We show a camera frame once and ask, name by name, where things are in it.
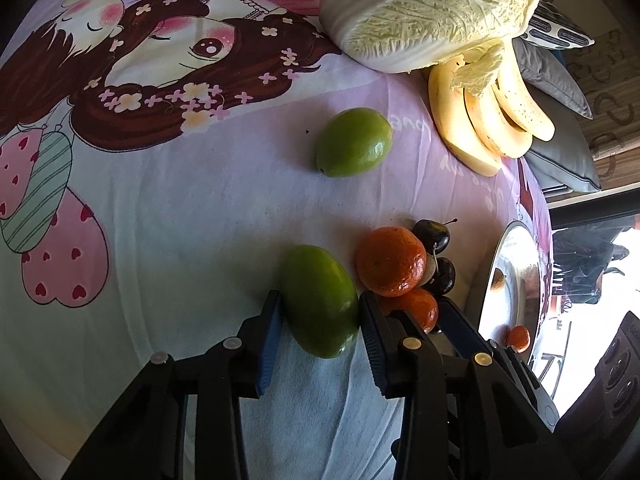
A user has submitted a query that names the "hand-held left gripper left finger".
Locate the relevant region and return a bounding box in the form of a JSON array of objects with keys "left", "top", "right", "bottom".
[{"left": 62, "top": 290, "right": 286, "bottom": 480}]

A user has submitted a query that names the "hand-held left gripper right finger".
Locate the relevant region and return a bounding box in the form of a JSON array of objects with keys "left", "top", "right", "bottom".
[{"left": 359, "top": 292, "right": 581, "bottom": 480}]

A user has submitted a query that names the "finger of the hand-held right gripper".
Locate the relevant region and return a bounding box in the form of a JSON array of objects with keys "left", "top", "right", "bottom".
[{"left": 439, "top": 297, "right": 501, "bottom": 361}]

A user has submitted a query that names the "dark cherry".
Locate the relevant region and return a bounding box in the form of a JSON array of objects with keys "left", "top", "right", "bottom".
[
  {"left": 425, "top": 257, "right": 457, "bottom": 297},
  {"left": 412, "top": 218, "right": 458, "bottom": 256}
]

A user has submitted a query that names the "elongated green mango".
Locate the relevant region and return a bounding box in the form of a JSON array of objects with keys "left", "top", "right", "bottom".
[{"left": 277, "top": 245, "right": 361, "bottom": 359}]

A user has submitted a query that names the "round metal plate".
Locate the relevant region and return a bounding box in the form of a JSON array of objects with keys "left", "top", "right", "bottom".
[{"left": 477, "top": 219, "right": 553, "bottom": 386}]

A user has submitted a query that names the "large orange tangerine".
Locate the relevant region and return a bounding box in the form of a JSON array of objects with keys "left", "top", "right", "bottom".
[{"left": 355, "top": 226, "right": 428, "bottom": 297}]

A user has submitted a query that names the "round green mango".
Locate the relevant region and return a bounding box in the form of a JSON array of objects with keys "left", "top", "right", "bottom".
[{"left": 315, "top": 108, "right": 394, "bottom": 177}]

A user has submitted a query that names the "dark outdoor furniture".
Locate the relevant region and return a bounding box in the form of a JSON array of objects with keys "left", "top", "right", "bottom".
[{"left": 552, "top": 225, "right": 631, "bottom": 306}]

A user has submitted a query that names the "printed cartoon blanket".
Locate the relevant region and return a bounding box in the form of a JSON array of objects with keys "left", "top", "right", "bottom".
[{"left": 0, "top": 0, "right": 553, "bottom": 480}]

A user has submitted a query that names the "grey pillow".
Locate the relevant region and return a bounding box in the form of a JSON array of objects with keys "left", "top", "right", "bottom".
[
  {"left": 522, "top": 132, "right": 601, "bottom": 193},
  {"left": 512, "top": 37, "right": 593, "bottom": 121}
]

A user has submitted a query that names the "plain yellow banana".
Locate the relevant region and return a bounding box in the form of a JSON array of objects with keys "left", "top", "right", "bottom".
[{"left": 427, "top": 57, "right": 503, "bottom": 177}]

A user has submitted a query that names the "black white patterned pillow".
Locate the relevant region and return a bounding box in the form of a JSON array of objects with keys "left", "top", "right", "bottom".
[{"left": 520, "top": 0, "right": 596, "bottom": 51}]

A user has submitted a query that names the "napa cabbage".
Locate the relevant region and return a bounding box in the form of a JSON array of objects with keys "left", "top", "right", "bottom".
[{"left": 319, "top": 0, "right": 543, "bottom": 98}]

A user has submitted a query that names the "dark window frame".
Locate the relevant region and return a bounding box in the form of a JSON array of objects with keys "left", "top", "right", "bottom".
[{"left": 547, "top": 180, "right": 640, "bottom": 233}]

